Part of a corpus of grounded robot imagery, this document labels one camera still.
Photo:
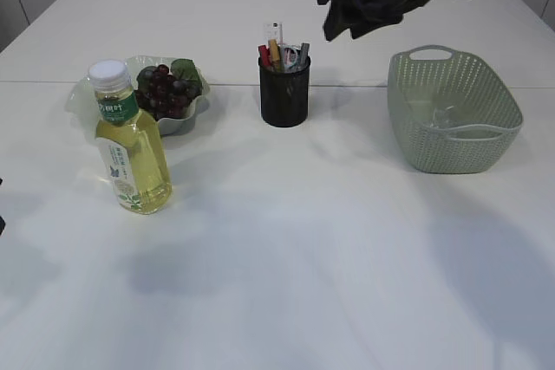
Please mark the red glitter pen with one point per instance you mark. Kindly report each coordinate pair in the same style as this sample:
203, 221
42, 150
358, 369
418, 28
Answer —
264, 56

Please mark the yellow tea bottle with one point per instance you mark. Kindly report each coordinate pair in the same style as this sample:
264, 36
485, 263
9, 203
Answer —
129, 141

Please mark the clear plastic ruler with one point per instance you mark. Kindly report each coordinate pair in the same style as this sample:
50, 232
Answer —
273, 31

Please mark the green woven plastic basket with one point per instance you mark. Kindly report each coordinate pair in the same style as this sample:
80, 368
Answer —
493, 118

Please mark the pink scissors with sheath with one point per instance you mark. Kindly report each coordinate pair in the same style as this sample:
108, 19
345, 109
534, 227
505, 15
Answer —
290, 57

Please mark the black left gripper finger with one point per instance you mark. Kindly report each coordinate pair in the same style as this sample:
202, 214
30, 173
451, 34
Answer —
2, 222

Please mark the gold glitter pen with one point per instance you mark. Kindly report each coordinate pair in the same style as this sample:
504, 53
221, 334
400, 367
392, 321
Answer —
275, 55

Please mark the purple grape bunch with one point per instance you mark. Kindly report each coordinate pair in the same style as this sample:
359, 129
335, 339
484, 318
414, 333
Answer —
168, 90

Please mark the black mesh pen holder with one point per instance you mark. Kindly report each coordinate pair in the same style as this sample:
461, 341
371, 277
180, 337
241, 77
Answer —
284, 97

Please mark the clear plastic sheet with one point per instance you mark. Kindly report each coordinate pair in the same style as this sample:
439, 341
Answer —
445, 117

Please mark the green wavy plastic plate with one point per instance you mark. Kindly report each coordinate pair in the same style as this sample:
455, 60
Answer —
82, 104

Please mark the silver glitter pen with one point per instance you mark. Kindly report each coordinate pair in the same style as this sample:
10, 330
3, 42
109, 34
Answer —
303, 55

